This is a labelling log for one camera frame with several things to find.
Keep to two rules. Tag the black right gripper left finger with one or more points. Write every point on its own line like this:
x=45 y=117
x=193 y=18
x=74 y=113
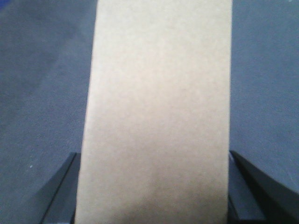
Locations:
x=55 y=202

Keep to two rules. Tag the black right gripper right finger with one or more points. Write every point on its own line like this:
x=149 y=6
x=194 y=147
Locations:
x=256 y=198

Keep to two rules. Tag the tall brown cardboard box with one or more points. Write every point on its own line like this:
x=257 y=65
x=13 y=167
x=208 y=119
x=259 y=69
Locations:
x=156 y=136

